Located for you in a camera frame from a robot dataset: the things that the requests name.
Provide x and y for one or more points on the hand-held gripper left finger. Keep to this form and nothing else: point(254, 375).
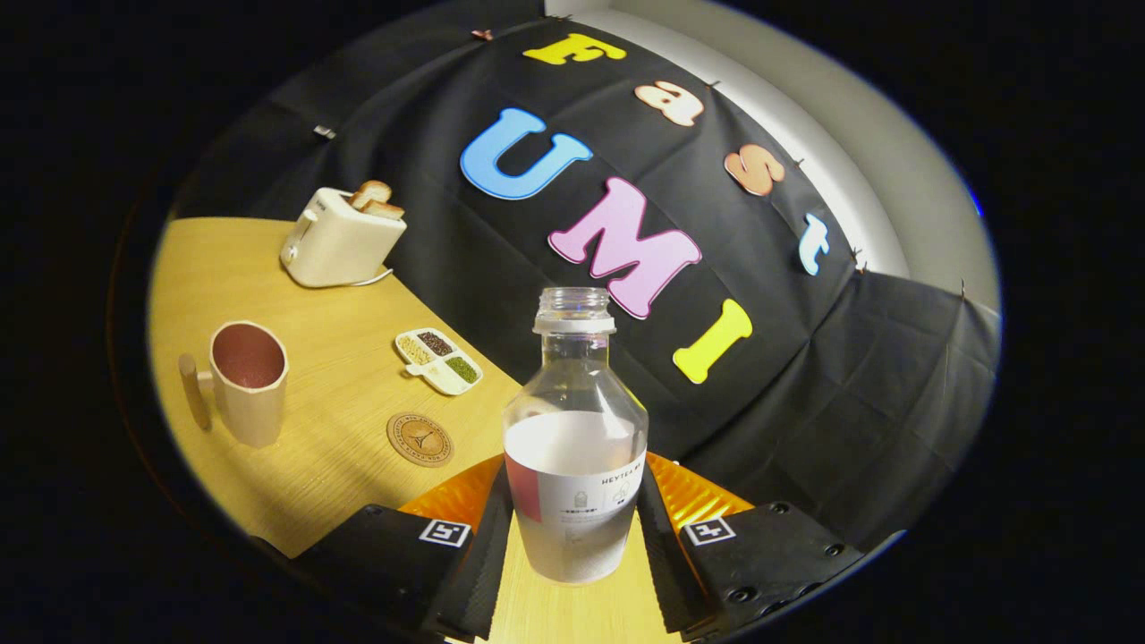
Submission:
point(487, 555)

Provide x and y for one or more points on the clear juice bottle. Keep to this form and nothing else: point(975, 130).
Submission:
point(572, 501)

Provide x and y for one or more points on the round cork coaster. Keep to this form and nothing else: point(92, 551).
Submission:
point(420, 440)

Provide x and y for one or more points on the cream toaster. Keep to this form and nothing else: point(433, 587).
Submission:
point(335, 246)

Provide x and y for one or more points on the wooden table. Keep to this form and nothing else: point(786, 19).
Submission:
point(313, 483)

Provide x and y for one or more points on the black backdrop cloth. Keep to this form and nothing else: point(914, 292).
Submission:
point(805, 429)

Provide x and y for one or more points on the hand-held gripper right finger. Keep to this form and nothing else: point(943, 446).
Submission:
point(666, 555)

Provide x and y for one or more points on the white divided snack dish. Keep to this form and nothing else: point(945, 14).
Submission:
point(438, 371)

